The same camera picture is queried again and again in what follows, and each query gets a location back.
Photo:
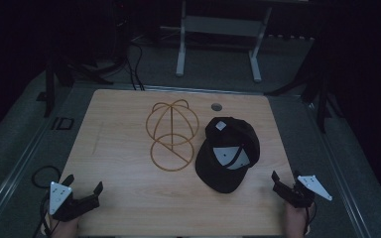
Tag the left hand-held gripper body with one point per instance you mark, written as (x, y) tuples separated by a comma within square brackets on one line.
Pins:
[(59, 196)]

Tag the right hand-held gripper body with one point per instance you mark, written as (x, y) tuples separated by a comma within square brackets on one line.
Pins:
[(306, 188)]

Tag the black baseball cap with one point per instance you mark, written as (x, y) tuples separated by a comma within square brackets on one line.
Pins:
[(228, 155)]

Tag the person's left hand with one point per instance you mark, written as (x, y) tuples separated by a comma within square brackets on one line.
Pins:
[(64, 228)]

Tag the person's right hand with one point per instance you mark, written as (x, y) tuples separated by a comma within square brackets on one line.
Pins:
[(296, 221)]

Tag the black tripod stand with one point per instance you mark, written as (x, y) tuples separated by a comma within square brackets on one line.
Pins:
[(63, 71), (320, 92)]

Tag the grey round table grommet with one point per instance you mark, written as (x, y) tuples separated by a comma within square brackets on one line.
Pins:
[(216, 106)]

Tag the black rectangular floor bracket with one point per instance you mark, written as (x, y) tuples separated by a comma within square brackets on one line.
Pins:
[(63, 123)]

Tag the white metal desk frame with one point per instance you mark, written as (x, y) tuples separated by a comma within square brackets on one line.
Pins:
[(218, 25)]

